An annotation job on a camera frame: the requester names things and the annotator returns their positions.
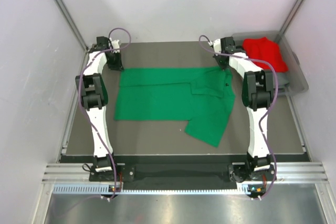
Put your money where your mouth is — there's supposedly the grey folded t shirt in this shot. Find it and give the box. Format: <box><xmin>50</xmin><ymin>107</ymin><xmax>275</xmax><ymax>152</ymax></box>
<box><xmin>273</xmin><ymin>72</ymin><xmax>290</xmax><ymax>95</ymax></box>

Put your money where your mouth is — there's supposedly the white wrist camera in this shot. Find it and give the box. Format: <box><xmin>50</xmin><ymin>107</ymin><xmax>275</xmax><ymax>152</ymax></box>
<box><xmin>109</xmin><ymin>38</ymin><xmax>120</xmax><ymax>53</ymax></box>
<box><xmin>208</xmin><ymin>39</ymin><xmax>222</xmax><ymax>54</ymax></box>

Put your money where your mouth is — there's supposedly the slotted cable duct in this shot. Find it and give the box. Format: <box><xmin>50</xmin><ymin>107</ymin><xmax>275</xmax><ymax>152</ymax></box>
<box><xmin>52</xmin><ymin>184</ymin><xmax>263</xmax><ymax>196</ymax></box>

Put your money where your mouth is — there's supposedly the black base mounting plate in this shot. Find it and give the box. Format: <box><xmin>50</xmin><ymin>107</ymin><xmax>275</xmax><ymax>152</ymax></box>
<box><xmin>82</xmin><ymin>154</ymin><xmax>275</xmax><ymax>189</ymax></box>

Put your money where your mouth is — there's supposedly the aluminium frame rail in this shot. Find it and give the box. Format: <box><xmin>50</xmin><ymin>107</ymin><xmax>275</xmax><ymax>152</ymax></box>
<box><xmin>42</xmin><ymin>162</ymin><xmax>328</xmax><ymax>184</ymax></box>

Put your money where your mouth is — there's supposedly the clear plastic bin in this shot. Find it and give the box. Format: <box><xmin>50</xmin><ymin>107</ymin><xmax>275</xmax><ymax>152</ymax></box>
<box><xmin>232</xmin><ymin>30</ymin><xmax>309</xmax><ymax>96</ymax></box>

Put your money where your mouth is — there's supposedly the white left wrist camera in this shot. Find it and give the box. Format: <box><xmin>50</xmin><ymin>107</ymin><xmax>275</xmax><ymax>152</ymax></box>
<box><xmin>109</xmin><ymin>38</ymin><xmax>120</xmax><ymax>53</ymax></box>

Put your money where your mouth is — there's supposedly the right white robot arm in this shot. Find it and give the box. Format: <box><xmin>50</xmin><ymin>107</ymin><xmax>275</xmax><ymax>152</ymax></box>
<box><xmin>208</xmin><ymin>37</ymin><xmax>274</xmax><ymax>180</ymax></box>

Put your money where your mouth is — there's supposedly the green t shirt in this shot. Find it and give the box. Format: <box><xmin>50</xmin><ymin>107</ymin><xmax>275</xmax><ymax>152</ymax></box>
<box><xmin>114</xmin><ymin>67</ymin><xmax>235</xmax><ymax>147</ymax></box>

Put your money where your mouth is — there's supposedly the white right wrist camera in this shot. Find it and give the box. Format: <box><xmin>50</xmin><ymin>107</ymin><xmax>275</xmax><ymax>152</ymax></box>
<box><xmin>208</xmin><ymin>39</ymin><xmax>222</xmax><ymax>54</ymax></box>

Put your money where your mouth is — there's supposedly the red folded t shirt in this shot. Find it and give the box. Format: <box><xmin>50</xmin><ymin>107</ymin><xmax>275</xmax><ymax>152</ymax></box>
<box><xmin>242</xmin><ymin>37</ymin><xmax>288</xmax><ymax>72</ymax></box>

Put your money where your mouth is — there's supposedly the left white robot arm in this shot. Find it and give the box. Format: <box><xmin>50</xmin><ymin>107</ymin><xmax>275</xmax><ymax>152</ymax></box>
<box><xmin>75</xmin><ymin>36</ymin><xmax>124</xmax><ymax>180</ymax></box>

